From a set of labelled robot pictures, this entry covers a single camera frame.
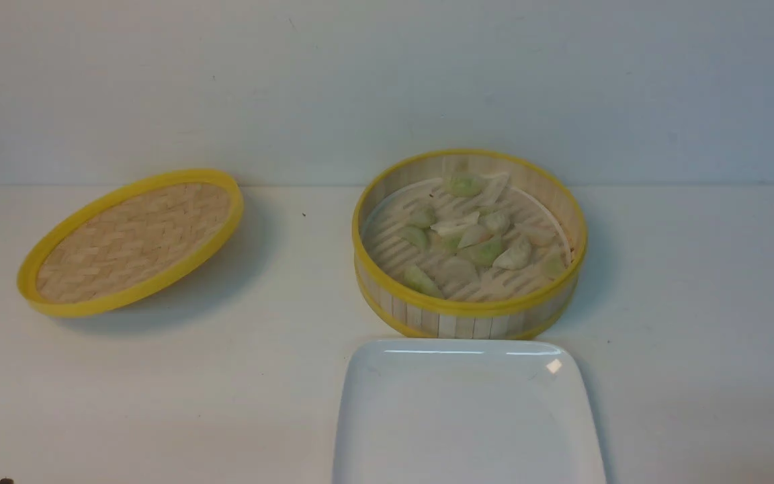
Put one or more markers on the white dumpling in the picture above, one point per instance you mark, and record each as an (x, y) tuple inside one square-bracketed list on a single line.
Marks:
[(457, 269), (474, 235)]

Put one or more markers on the yellow rimmed bamboo steamer basket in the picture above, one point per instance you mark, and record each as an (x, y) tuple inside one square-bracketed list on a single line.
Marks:
[(520, 200)]

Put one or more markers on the yellow rimmed woven steamer lid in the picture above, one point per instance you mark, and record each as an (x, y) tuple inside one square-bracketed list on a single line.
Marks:
[(131, 243)]

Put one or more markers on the pale green dumpling far right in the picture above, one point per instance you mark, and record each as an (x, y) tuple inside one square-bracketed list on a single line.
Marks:
[(552, 265)]

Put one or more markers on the white square ceramic plate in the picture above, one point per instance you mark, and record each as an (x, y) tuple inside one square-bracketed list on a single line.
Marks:
[(431, 410)]

